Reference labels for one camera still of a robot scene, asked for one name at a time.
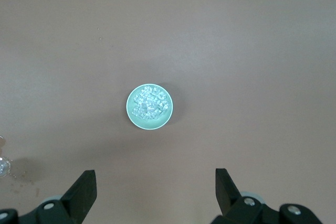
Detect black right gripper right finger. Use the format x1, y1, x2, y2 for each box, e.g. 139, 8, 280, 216
212, 168, 327, 224

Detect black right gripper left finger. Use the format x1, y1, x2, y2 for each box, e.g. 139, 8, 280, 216
0, 170, 98, 224

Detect cut crystal wine glass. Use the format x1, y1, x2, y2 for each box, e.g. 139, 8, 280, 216
0, 135, 12, 178

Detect clear ice cubes pile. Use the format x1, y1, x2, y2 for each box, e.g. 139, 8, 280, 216
132, 84, 170, 121

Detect pale green ceramic bowl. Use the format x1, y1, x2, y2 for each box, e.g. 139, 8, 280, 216
125, 83, 174, 131

